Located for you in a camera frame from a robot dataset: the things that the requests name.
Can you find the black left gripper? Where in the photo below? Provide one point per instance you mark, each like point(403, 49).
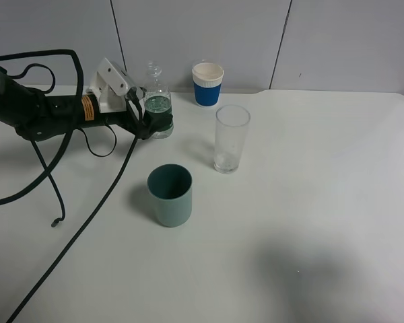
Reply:
point(60, 111)

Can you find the clear bottle with green label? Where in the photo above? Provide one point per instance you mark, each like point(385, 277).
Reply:
point(157, 100)

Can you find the green plastic cup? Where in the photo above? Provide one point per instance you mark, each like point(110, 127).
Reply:
point(170, 188)

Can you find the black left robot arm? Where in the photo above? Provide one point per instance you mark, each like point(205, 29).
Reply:
point(38, 115)

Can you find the white cup with blue sleeve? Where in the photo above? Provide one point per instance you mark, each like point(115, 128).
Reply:
point(207, 81)

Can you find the tall clear drinking glass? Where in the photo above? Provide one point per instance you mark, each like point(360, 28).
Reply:
point(231, 127)

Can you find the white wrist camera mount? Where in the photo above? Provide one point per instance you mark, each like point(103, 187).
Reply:
point(112, 87)

